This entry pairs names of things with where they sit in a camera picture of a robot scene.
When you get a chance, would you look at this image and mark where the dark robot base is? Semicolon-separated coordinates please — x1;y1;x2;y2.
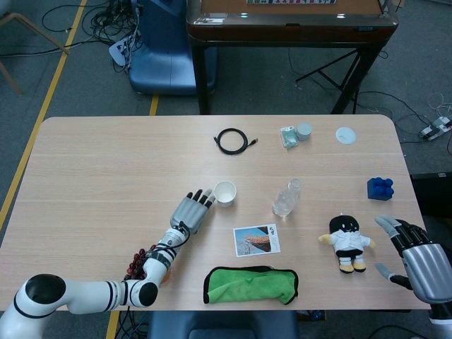
146;310;299;339

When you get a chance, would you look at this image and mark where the black and white plush doll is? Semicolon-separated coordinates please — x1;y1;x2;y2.
319;213;377;274

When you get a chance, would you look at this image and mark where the blue machine base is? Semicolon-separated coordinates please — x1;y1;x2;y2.
129;0;217;97

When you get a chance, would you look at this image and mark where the white power strip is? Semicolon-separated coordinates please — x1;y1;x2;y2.
108;35;137;67

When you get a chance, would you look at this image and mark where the row of mahjong tiles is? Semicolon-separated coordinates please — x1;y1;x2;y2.
246;0;337;6

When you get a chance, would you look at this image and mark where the blue building block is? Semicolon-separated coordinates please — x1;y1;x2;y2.
366;176;395;202

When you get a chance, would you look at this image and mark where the grey floor power strip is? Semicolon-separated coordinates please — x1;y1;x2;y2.
419;117;452;141

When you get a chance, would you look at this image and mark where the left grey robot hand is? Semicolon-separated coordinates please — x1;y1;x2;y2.
170;189;215;234

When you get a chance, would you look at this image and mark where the black tripod stand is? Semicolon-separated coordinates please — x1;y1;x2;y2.
295;49;364;114

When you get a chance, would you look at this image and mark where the red grape bunch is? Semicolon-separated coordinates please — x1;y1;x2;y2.
121;249;156;283

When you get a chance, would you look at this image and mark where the clear plastic bottle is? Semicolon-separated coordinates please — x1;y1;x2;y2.
271;178;303;219

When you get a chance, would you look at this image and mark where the coiled black USB cable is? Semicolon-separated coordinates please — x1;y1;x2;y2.
214;128;259;155

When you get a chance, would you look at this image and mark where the pale green packet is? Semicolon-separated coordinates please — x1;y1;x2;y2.
280;126;300;149

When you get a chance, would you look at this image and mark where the brown mahjong table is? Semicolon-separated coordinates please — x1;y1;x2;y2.
186;0;400;116

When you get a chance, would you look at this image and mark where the palace roof postcard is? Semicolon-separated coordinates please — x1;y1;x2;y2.
232;222;283;258

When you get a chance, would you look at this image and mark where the small grey cylinder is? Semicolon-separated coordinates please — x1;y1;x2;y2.
295;122;314;141

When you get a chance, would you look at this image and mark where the green cloth with black edge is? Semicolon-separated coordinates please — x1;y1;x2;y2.
203;266;299;306

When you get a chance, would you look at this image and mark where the white paper cup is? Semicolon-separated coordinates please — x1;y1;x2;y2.
213;180;237;208

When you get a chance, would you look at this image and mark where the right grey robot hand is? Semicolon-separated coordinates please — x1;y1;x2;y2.
374;215;452;304

